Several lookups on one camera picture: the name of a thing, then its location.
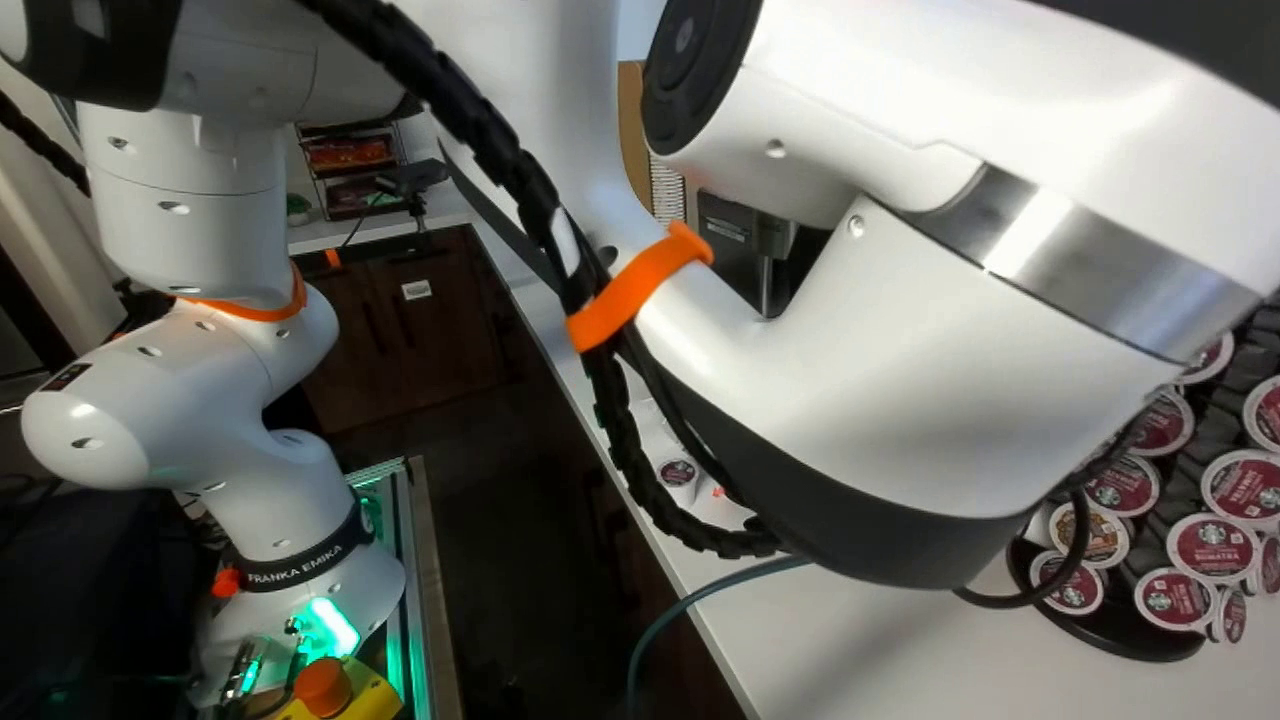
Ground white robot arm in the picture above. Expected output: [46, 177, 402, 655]
[0, 0, 1280, 703]

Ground black pod carousel stand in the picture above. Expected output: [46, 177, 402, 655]
[1010, 304, 1280, 664]

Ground red lid coffee pod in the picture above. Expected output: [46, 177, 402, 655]
[662, 460, 701, 490]

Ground orange cable strap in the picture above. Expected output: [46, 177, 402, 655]
[565, 220, 715, 358]

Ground green cable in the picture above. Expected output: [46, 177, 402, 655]
[622, 552, 815, 720]

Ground black corrugated cable conduit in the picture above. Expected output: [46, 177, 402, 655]
[297, 0, 786, 559]

